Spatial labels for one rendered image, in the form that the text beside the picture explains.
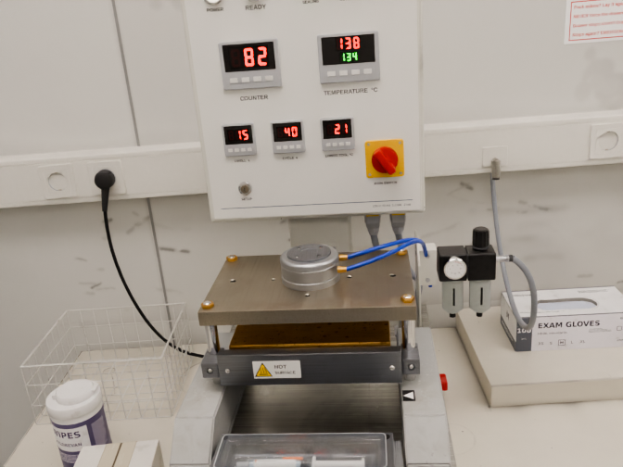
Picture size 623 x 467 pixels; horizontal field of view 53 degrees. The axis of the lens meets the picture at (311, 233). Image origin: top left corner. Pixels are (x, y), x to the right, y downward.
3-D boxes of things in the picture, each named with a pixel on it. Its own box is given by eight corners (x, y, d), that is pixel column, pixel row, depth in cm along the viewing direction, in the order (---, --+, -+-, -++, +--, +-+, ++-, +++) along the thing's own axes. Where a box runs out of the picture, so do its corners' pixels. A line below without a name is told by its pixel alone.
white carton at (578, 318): (499, 321, 132) (500, 290, 129) (610, 316, 130) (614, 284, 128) (514, 352, 120) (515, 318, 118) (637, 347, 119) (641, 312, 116)
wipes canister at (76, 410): (74, 447, 111) (56, 374, 106) (122, 444, 111) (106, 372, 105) (55, 482, 103) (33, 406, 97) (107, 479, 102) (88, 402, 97)
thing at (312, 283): (242, 292, 103) (233, 218, 98) (432, 285, 100) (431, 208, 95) (207, 374, 80) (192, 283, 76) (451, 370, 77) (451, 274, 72)
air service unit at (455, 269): (416, 311, 102) (414, 226, 97) (507, 309, 100) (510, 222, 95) (418, 326, 97) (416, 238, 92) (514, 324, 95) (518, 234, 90)
